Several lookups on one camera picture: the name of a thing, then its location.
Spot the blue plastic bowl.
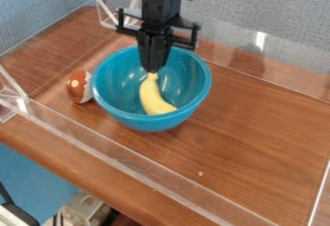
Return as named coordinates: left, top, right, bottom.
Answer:
left=90, top=46, right=211, bottom=132

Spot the grey box under table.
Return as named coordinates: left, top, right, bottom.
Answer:
left=52, top=190, right=110, bottom=226

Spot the yellow toy banana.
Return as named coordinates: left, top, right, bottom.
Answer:
left=138, top=72, right=176, bottom=115

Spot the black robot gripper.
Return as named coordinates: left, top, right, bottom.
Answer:
left=116, top=0, right=200, bottom=72

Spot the clear acrylic barrier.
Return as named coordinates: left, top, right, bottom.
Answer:
left=0, top=67, right=276, bottom=226
left=93, top=0, right=330, bottom=103

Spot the clear acrylic back barrier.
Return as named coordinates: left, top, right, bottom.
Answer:
left=93, top=0, right=330, bottom=103

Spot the black chair edge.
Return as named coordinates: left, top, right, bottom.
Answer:
left=0, top=183, right=40, bottom=226

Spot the clear acrylic front barrier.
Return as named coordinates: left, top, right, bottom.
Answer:
left=0, top=67, right=276, bottom=226

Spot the brown white toy mushroom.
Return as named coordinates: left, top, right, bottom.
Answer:
left=65, top=71, right=92, bottom=103

